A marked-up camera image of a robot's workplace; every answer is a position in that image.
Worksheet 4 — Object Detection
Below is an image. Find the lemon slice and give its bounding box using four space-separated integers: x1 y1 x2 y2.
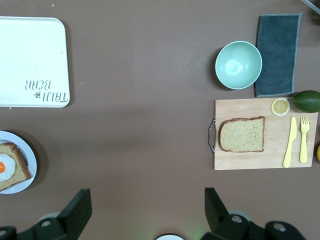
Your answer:
271 97 291 117

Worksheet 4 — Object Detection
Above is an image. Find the cream bear print tray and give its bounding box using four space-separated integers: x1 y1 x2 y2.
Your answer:
0 16 71 108

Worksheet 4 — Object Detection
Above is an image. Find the dark grey cloth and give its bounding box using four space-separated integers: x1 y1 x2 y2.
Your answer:
254 12 303 98

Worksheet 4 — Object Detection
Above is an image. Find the wooden cutting board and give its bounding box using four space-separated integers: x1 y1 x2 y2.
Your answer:
208 97 315 171

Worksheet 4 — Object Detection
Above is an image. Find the fried egg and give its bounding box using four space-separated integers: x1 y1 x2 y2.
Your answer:
0 152 17 183

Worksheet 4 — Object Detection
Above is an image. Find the mint green bowl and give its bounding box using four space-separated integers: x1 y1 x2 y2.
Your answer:
215 40 263 90

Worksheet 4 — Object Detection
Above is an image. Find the green avocado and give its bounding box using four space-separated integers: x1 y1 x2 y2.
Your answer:
291 90 320 114

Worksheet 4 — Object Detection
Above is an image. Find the plain brown bread slice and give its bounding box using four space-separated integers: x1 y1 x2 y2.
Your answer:
218 115 266 153

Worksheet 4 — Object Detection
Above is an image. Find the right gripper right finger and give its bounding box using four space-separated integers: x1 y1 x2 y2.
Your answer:
199 187 311 240

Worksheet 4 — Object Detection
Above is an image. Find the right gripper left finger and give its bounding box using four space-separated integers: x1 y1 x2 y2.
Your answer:
0 188 92 240

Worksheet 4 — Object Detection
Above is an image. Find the yellow plastic fork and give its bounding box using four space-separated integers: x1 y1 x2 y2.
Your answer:
299 116 311 164

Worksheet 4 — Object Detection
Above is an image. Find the white round plate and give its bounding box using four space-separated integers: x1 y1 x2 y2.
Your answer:
0 129 38 195

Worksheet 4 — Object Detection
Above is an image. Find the yellow plastic knife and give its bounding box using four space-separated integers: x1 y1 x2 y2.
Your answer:
282 116 298 169

